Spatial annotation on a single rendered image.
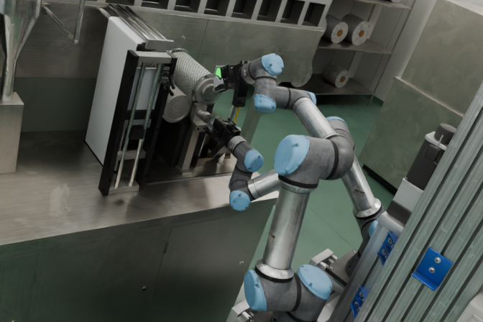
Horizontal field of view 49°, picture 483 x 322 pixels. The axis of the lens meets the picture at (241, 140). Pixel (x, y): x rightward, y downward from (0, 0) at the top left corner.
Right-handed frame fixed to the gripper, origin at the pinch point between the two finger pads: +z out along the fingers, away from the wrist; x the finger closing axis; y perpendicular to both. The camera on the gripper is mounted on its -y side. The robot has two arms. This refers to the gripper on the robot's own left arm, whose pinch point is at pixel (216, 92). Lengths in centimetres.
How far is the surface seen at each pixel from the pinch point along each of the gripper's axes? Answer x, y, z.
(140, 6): 19.0, 38.5, 16.6
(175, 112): 13.5, -5.8, 10.0
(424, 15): -449, 130, 164
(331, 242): -155, -86, 95
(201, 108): 4.4, -5.5, 5.4
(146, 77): 35.6, 2.6, -9.7
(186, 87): 7.2, 4.1, 9.6
